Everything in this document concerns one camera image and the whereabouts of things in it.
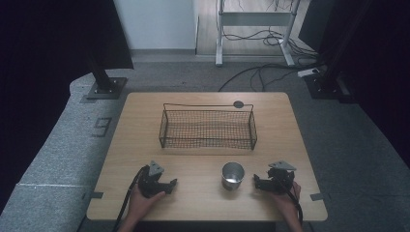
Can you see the black curtain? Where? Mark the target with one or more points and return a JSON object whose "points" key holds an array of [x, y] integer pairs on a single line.
{"points": [[370, 64], [48, 64]]}

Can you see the round grey table grommet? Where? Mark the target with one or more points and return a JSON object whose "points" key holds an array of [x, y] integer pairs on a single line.
{"points": [[238, 104]]}

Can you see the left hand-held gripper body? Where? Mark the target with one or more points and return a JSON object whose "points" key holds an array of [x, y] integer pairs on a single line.
{"points": [[149, 183]]}

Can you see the white power strip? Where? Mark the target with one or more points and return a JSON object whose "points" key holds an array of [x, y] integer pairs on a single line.
{"points": [[307, 72]]}

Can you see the person's left hand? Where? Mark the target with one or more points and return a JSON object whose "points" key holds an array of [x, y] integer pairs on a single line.
{"points": [[141, 203]]}

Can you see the silver metal cup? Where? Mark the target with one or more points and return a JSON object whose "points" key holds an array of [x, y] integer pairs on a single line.
{"points": [[232, 176]]}

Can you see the person's right hand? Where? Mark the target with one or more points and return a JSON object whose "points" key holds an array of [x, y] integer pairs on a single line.
{"points": [[285, 203]]}

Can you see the black metal stand with base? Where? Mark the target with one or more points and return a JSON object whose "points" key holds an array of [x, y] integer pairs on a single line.
{"points": [[104, 85], [327, 83]]}

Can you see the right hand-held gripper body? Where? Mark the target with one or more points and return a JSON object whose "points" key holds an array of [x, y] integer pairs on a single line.
{"points": [[281, 180]]}

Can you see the grey tape marker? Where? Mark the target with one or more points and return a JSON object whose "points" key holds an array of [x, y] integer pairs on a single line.
{"points": [[316, 197], [96, 195]]}

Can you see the white desk frame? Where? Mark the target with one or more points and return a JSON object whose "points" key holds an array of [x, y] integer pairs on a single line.
{"points": [[254, 19]]}

